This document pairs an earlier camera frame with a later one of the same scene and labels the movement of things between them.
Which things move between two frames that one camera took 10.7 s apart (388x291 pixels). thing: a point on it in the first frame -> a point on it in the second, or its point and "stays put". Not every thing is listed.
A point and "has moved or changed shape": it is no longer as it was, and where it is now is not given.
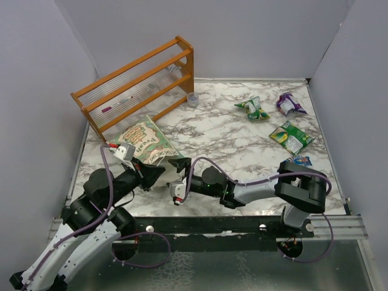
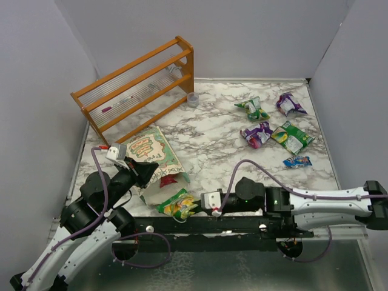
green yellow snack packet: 253,109 stays put
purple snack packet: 286,104 stays put
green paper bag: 151,145 has moved or changed shape
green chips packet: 293,137 stays put
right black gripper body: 196,182 -> 232,204
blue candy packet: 301,160 stays put
